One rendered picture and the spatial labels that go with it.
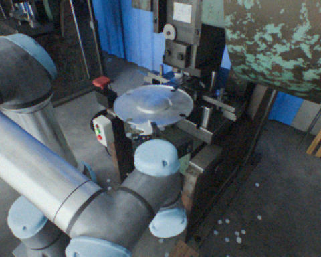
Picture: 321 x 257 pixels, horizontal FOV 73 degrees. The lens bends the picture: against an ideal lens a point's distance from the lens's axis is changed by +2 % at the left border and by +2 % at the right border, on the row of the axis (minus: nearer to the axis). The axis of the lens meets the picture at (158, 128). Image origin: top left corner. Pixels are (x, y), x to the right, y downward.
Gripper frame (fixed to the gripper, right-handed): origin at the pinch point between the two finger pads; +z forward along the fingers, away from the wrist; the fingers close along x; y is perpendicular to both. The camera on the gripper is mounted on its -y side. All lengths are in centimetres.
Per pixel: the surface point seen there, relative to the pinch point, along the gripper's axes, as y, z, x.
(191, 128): -17.3, 10.2, 11.6
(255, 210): -63, 9, 80
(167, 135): -7.7, 11.5, 14.9
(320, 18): -17.4, -30.7, -34.4
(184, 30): -15.2, 20.7, -22.8
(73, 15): 43, 167, -8
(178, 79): -16.8, 31.6, -0.4
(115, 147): 15.6, 30.4, 33.6
